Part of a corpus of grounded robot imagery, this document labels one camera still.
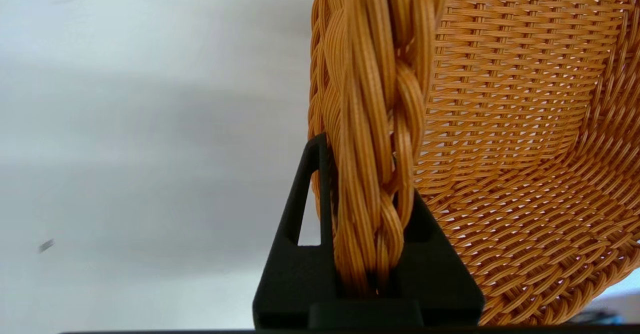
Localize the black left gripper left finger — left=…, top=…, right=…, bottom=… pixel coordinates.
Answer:
left=252, top=133, right=425, bottom=331

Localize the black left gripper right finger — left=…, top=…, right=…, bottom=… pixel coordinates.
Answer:
left=400, top=189, right=485, bottom=326

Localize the orange wicker basket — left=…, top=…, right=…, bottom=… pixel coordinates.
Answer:
left=308, top=0, right=640, bottom=327

